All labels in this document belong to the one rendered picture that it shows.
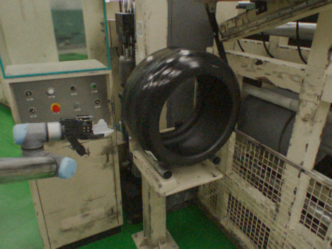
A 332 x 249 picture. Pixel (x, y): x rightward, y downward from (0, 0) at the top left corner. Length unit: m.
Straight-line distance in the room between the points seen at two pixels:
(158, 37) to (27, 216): 1.87
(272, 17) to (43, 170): 1.05
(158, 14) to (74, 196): 1.24
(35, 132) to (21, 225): 1.58
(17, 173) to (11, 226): 1.72
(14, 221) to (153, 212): 1.23
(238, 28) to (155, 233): 1.42
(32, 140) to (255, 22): 1.04
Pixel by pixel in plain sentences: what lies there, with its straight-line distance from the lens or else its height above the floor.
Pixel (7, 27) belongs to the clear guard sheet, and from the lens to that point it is 1.58.
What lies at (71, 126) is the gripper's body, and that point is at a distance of 1.11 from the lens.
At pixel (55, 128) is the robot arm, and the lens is 1.09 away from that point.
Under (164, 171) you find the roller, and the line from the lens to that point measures 1.27.
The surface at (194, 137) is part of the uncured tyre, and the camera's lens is 1.52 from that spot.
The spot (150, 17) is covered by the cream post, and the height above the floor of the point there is 1.57.
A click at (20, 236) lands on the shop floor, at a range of 2.50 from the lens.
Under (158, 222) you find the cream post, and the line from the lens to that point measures 1.99.
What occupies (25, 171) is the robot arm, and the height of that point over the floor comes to 1.16.
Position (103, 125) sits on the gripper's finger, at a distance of 1.13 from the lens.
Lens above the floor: 1.62
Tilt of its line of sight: 24 degrees down
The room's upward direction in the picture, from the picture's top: straight up
